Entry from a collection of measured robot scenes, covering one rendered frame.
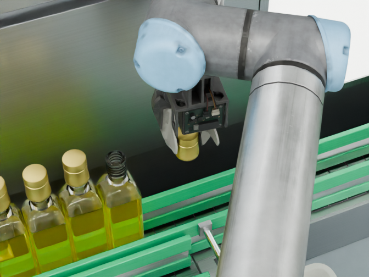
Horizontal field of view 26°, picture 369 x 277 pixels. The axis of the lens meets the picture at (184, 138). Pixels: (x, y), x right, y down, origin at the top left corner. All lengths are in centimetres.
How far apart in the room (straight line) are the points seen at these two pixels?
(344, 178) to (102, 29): 50
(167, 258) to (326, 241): 34
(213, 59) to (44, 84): 41
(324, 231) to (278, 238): 78
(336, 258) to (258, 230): 86
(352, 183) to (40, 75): 58
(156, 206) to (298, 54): 60
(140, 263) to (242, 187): 57
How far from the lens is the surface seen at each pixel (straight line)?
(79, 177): 113
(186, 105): 101
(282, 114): 75
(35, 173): 112
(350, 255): 154
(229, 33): 82
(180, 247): 128
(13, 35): 111
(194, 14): 83
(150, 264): 129
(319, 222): 143
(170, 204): 135
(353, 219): 148
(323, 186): 138
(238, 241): 69
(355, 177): 141
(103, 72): 120
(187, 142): 114
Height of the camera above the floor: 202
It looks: 49 degrees down
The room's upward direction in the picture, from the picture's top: straight up
